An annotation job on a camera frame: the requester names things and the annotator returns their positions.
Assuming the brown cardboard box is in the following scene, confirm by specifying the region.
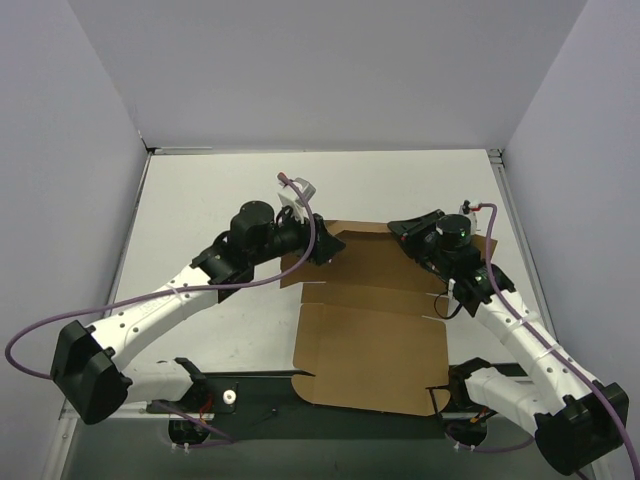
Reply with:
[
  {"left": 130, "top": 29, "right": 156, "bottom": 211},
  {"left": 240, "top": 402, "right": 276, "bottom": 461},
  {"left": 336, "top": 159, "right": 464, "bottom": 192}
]
[{"left": 278, "top": 218, "right": 499, "bottom": 417}]

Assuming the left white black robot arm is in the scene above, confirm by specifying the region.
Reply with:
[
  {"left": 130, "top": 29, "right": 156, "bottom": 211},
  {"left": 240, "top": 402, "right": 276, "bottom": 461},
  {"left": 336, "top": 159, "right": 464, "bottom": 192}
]
[{"left": 50, "top": 201, "right": 345, "bottom": 425}]

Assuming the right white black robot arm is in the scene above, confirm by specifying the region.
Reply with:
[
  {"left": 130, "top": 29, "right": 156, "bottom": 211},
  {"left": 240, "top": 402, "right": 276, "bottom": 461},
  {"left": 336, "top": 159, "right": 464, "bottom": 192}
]
[{"left": 387, "top": 203, "right": 639, "bottom": 476}]

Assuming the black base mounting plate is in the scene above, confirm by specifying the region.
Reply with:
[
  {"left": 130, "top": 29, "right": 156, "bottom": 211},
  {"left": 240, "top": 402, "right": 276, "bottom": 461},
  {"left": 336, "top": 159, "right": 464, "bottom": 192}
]
[{"left": 144, "top": 366, "right": 509, "bottom": 441}]

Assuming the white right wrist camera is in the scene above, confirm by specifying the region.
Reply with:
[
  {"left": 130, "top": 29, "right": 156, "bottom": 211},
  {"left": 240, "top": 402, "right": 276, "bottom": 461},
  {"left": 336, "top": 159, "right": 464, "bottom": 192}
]
[{"left": 458, "top": 200, "right": 481, "bottom": 235}]

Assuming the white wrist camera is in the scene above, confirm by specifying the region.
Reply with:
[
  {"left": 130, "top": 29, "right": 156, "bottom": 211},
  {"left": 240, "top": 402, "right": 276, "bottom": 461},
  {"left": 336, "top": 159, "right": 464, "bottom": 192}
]
[
  {"left": 458, "top": 200, "right": 481, "bottom": 235},
  {"left": 277, "top": 172, "right": 316, "bottom": 223}
]

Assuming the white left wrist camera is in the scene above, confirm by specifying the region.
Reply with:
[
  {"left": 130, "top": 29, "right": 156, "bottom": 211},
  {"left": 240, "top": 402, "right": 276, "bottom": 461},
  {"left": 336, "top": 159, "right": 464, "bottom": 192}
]
[{"left": 277, "top": 172, "right": 316, "bottom": 223}]

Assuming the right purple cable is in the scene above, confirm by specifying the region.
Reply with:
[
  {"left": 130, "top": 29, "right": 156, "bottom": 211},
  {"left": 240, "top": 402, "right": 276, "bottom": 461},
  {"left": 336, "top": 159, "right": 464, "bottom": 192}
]
[{"left": 447, "top": 201, "right": 630, "bottom": 480}]

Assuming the purple cable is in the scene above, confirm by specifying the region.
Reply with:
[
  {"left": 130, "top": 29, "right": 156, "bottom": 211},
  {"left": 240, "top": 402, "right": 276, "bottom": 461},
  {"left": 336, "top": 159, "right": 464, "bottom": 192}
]
[
  {"left": 4, "top": 172, "right": 317, "bottom": 449},
  {"left": 447, "top": 201, "right": 630, "bottom": 480}
]

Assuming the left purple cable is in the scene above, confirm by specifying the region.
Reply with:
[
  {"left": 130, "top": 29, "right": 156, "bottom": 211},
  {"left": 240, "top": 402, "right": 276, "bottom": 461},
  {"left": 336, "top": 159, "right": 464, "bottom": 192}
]
[{"left": 4, "top": 172, "right": 317, "bottom": 449}]

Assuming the aluminium frame rail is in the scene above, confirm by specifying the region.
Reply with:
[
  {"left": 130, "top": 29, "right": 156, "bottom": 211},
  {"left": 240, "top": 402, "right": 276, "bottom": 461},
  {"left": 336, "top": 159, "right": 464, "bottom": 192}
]
[{"left": 59, "top": 401, "right": 151, "bottom": 424}]

